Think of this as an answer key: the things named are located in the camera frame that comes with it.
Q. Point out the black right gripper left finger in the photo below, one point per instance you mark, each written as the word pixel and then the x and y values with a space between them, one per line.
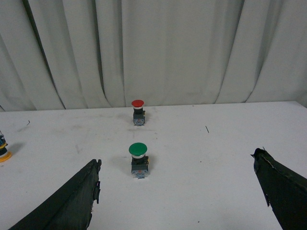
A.
pixel 70 207

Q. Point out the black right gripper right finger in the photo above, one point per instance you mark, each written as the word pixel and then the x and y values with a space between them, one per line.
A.
pixel 285 191

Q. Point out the yellow push button switch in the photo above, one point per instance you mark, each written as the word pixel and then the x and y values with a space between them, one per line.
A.
pixel 4 153

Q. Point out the white curtain backdrop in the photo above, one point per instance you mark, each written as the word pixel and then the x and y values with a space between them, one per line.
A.
pixel 80 54

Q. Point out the green push button switch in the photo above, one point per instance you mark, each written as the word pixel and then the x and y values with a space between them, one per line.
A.
pixel 139 160

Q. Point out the red push button switch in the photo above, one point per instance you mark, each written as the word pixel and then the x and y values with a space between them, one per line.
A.
pixel 139 113

